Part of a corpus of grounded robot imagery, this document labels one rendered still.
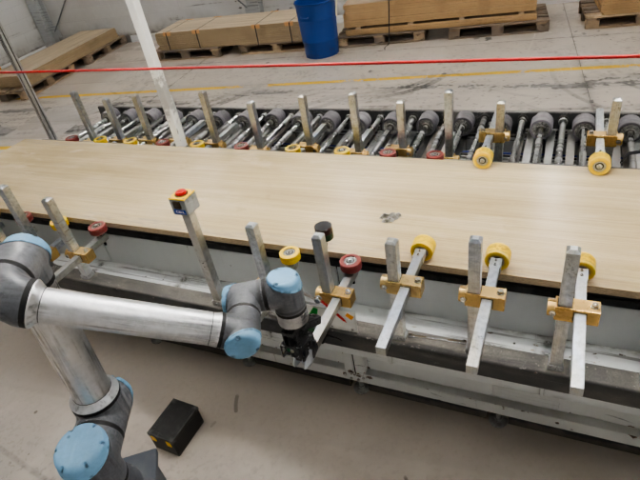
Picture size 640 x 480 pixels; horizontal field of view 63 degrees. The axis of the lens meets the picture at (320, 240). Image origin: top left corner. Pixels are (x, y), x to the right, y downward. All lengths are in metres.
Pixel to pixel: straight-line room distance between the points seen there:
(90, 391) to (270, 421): 1.11
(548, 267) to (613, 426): 0.79
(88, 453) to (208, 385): 1.27
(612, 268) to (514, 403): 0.78
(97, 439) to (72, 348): 0.27
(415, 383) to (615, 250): 1.01
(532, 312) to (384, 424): 0.92
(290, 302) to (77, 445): 0.73
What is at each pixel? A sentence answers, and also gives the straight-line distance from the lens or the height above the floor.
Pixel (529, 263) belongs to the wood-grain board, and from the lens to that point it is 1.87.
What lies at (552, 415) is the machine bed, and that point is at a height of 0.17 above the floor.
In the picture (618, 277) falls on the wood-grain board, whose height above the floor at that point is 0.90.
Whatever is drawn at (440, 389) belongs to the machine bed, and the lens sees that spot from 2.40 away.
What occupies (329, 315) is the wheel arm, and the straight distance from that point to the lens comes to 1.75.
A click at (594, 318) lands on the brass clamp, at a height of 0.95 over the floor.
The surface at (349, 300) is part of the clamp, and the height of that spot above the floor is 0.86.
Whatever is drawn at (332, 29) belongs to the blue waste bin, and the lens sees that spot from 7.29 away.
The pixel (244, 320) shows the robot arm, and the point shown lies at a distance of 1.33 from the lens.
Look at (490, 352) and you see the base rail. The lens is 1.83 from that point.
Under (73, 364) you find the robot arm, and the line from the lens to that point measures 1.64.
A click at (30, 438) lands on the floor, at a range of 3.13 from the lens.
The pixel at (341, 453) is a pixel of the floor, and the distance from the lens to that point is 2.45.
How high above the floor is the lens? 2.07
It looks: 35 degrees down
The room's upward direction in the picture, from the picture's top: 11 degrees counter-clockwise
